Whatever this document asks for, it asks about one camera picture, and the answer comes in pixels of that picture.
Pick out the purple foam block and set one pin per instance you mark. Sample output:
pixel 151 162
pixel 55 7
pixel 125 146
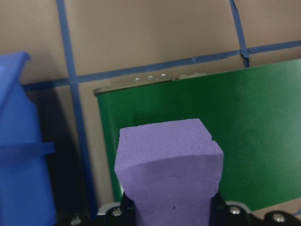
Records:
pixel 169 176

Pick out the green conveyor belt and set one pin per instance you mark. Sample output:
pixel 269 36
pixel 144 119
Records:
pixel 247 129

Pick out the blue plastic storage bin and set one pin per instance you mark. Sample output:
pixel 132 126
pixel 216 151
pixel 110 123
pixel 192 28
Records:
pixel 21 117

